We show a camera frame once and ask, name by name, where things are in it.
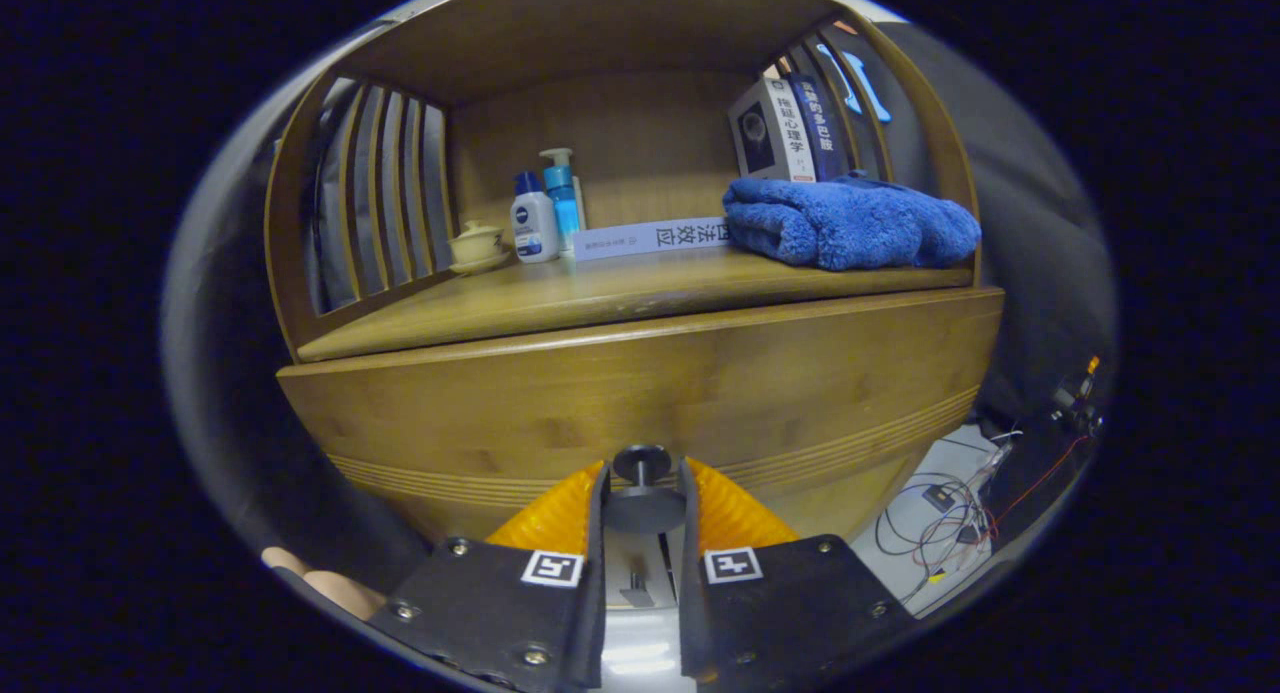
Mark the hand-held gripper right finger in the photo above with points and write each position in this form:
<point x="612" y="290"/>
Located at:
<point x="780" y="613"/>

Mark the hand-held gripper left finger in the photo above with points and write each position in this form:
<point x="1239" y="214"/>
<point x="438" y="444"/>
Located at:
<point x="500" y="613"/>

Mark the wooden drawer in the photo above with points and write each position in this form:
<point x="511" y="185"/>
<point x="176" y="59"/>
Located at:
<point x="600" y="393"/>

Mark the wooden cabinet door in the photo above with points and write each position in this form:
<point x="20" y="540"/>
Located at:
<point x="625" y="563"/>

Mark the wooden countertop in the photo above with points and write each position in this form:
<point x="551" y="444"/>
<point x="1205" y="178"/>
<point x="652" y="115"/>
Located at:
<point x="600" y="293"/>

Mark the wooden cabinet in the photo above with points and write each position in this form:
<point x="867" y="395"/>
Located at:
<point x="640" y="123"/>

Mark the orange black tool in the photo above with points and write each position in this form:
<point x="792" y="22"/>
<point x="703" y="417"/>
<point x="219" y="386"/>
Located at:
<point x="1075" y="393"/>

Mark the beige lidded teacup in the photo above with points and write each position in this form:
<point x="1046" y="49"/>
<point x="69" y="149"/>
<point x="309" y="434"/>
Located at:
<point x="478" y="245"/>

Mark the white lotion bottle blue cap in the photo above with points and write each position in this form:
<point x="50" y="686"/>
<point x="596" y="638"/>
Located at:
<point x="533" y="228"/>

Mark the blue towel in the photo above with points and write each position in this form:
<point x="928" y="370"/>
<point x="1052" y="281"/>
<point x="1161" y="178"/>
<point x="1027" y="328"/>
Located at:
<point x="850" y="223"/>

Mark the flat lying pale book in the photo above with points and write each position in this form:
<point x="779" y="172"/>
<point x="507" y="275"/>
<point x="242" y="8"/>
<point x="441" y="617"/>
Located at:
<point x="640" y="238"/>

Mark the blue pump bottle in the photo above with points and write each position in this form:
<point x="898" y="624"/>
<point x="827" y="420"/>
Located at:
<point x="562" y="198"/>

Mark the dark blue standing book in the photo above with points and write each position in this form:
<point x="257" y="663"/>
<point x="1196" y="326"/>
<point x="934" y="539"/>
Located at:
<point x="820" y="123"/>

